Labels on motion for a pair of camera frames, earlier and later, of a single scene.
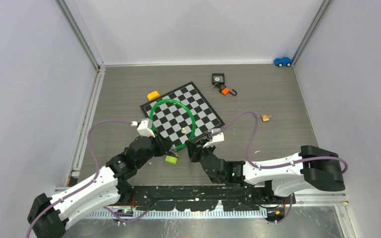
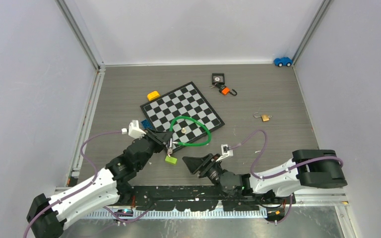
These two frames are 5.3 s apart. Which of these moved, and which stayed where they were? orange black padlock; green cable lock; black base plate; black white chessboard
Moved: green cable lock
Stayed: orange black padlock; black base plate; black white chessboard
